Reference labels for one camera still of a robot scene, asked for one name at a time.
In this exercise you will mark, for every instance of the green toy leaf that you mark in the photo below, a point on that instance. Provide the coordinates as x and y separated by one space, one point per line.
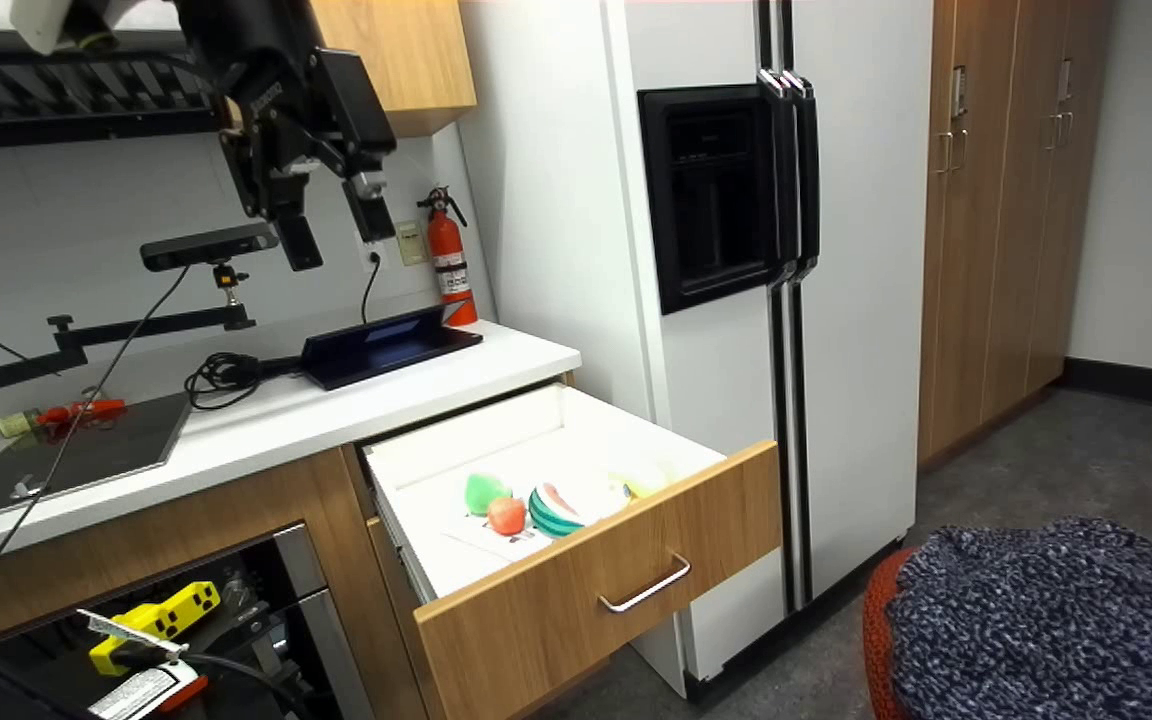
482 493

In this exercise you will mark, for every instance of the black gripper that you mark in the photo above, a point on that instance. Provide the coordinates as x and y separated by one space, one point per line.
263 147

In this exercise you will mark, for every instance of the dark blue flat tray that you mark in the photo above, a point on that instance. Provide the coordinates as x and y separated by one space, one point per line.
379 349

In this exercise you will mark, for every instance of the red fire extinguisher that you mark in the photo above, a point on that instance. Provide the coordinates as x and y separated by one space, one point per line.
449 273

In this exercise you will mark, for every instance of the black fridge dispenser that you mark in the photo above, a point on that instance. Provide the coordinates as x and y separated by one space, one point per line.
710 203

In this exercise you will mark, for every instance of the red green toy carrot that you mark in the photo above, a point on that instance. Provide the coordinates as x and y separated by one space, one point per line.
76 418

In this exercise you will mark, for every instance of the grey metal panel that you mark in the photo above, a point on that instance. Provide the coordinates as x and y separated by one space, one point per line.
323 641

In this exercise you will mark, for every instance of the yellow black power tool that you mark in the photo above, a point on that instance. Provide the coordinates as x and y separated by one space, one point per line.
158 616

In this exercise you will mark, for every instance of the wooden wall cabinet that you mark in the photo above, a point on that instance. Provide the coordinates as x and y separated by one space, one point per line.
403 55

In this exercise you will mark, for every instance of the black stereo camera bar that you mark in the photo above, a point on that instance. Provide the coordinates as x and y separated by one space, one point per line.
203 247

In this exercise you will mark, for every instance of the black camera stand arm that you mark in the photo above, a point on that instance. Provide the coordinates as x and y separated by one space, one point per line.
136 327

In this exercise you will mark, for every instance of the tall wooden cabinet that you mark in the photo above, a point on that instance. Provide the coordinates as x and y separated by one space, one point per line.
1000 265

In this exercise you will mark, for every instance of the wooden base cabinet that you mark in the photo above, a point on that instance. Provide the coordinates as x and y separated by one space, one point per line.
136 534

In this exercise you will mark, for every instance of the yellow toy piece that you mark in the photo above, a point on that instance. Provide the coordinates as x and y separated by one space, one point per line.
634 489

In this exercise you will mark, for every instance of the white double door refrigerator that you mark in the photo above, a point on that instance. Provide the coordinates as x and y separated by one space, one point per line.
859 334

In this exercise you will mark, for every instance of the wooden front white drawer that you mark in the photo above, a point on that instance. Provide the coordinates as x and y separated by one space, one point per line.
563 624

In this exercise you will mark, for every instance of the beige wall outlet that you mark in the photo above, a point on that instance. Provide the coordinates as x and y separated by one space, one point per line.
409 240

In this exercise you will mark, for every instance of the black flat mat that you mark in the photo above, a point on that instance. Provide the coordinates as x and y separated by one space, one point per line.
69 463

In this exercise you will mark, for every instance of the black range hood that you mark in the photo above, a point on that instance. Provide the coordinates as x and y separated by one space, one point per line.
69 92

